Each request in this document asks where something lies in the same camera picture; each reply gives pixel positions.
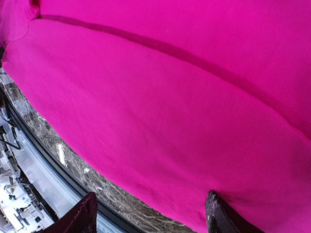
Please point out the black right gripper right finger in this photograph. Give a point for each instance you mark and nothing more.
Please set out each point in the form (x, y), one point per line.
(222, 218)

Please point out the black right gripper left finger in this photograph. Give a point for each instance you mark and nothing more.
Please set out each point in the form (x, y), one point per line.
(82, 218)

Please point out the red t-shirt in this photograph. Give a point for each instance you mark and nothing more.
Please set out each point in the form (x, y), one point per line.
(170, 99)

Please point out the black front rail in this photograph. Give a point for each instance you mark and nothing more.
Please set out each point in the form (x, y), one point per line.
(108, 219)

